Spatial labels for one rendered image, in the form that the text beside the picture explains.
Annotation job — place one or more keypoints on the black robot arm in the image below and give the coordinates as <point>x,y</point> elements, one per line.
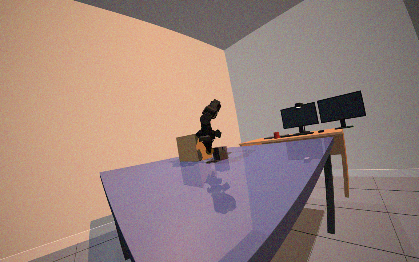
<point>210,112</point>

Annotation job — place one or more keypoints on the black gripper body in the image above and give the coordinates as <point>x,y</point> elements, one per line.
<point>206,134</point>

